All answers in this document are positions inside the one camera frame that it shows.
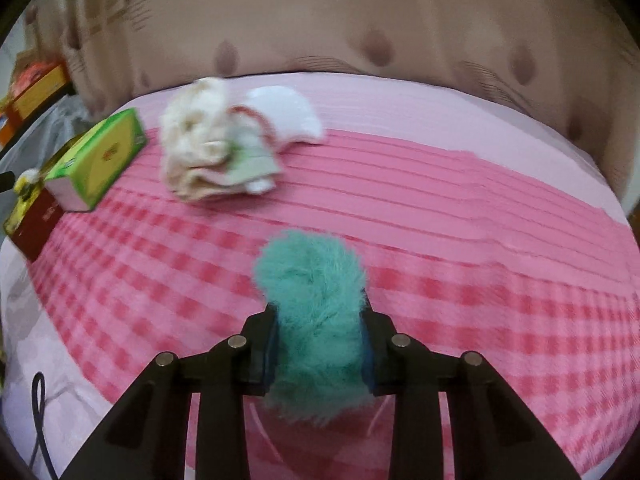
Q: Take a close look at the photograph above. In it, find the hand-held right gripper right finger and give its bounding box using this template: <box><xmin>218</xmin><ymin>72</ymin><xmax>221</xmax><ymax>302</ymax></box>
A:
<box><xmin>360</xmin><ymin>307</ymin><xmax>581</xmax><ymax>480</ymax></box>

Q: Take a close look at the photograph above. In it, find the pink checked bed blanket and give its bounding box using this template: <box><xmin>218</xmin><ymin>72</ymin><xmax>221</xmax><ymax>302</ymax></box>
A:
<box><xmin>0</xmin><ymin>71</ymin><xmax>640</xmax><ymax>480</ymax></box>

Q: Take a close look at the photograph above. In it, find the small orange box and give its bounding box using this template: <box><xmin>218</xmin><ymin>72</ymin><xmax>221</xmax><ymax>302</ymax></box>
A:
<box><xmin>0</xmin><ymin>105</ymin><xmax>21</xmax><ymax>148</ymax></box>

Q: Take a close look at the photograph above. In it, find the pale green cloth red trim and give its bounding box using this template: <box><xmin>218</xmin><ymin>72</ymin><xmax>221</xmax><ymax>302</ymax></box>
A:
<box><xmin>220</xmin><ymin>105</ymin><xmax>283</xmax><ymax>196</ymax></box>

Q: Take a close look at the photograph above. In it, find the white cloth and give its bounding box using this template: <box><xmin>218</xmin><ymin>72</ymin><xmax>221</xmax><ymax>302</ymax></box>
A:
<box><xmin>245</xmin><ymin>86</ymin><xmax>326</xmax><ymax>146</ymax></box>

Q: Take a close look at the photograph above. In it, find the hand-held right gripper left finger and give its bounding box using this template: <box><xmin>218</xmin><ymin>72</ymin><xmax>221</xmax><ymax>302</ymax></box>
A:
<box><xmin>60</xmin><ymin>305</ymin><xmax>278</xmax><ymax>480</ymax></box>

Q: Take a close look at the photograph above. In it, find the green tissue pack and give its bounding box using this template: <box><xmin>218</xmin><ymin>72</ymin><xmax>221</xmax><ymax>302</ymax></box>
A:
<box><xmin>44</xmin><ymin>107</ymin><xmax>148</xmax><ymax>212</ymax></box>

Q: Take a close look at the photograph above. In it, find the translucent plastic cover sheet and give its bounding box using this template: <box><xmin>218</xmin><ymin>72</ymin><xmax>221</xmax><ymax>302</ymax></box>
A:
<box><xmin>0</xmin><ymin>92</ymin><xmax>96</xmax><ymax>211</ymax></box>

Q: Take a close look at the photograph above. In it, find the black cable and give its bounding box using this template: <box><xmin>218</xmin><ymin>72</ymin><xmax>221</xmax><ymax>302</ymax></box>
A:
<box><xmin>27</xmin><ymin>371</ymin><xmax>58</xmax><ymax>480</ymax></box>

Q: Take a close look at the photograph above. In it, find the teal fluffy sock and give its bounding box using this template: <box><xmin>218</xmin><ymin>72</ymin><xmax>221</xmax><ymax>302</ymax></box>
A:
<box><xmin>252</xmin><ymin>230</ymin><xmax>373</xmax><ymax>423</ymax></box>

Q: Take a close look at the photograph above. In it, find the red orange cardboard box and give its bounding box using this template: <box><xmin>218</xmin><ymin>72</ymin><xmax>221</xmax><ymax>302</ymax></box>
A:
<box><xmin>10</xmin><ymin>57</ymin><xmax>71</xmax><ymax>121</ymax></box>

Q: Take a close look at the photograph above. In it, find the gold metal tin box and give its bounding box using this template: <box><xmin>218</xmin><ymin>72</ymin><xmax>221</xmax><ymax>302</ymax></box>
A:
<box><xmin>2</xmin><ymin>132</ymin><xmax>93</xmax><ymax>263</ymax></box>

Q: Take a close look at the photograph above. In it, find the beige leaf print curtain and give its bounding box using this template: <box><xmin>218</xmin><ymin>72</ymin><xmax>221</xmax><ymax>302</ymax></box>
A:
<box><xmin>25</xmin><ymin>0</ymin><xmax>640</xmax><ymax>201</ymax></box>

